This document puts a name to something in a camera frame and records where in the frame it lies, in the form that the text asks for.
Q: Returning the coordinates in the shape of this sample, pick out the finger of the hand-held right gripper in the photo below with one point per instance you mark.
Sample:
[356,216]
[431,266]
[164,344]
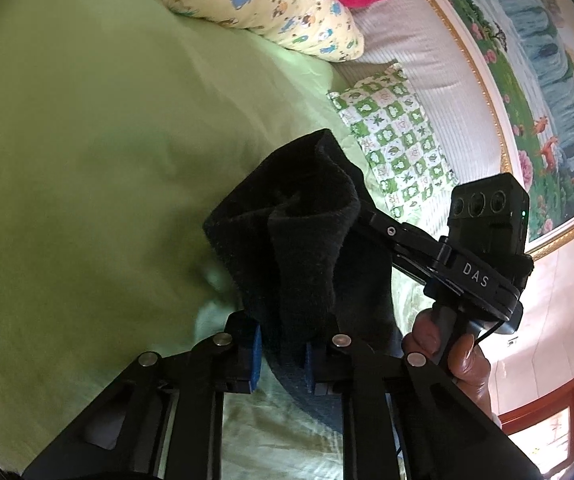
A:
[402,237]
[412,270]

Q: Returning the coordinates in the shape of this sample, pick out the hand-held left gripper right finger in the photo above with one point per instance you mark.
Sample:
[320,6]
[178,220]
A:
[309,365]

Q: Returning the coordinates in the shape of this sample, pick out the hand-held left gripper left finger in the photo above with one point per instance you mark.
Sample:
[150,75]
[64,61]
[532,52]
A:
[254,360]

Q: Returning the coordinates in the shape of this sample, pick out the black pants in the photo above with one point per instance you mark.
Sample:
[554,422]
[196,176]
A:
[307,240]

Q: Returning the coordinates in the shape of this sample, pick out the person's right hand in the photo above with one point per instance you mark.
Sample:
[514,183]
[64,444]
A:
[467,365]

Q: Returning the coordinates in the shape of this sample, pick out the green frog checkered pillow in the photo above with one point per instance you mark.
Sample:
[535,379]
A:
[397,135]

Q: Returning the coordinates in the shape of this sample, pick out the white striped bolster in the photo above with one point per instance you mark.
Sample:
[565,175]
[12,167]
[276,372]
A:
[442,75]

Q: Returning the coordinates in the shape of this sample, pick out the framed landscape painting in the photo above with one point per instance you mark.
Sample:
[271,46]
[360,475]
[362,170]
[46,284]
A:
[542,85]

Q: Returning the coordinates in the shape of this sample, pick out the yellow cartoon print pillow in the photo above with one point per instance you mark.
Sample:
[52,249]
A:
[267,5]

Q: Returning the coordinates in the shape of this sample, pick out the green bed sheet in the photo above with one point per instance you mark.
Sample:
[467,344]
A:
[92,135]

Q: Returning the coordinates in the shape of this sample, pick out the red wooden window frame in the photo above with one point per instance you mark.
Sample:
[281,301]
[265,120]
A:
[542,402]

